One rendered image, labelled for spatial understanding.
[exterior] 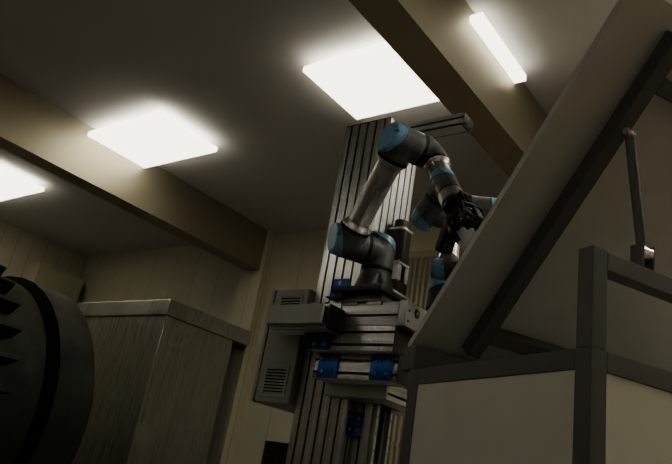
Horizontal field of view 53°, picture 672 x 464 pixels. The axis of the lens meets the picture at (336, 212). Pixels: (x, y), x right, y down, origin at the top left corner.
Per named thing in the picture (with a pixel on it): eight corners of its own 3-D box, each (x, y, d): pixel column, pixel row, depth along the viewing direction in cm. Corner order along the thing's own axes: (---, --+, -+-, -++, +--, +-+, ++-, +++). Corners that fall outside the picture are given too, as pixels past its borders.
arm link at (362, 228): (362, 270, 247) (434, 140, 230) (326, 258, 241) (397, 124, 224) (354, 254, 258) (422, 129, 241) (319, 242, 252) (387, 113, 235)
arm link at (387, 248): (398, 271, 247) (403, 237, 253) (367, 260, 242) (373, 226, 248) (381, 277, 258) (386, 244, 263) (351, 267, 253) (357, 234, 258)
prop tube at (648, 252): (632, 261, 139) (619, 138, 154) (641, 264, 140) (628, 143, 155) (645, 256, 137) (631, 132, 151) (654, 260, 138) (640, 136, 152)
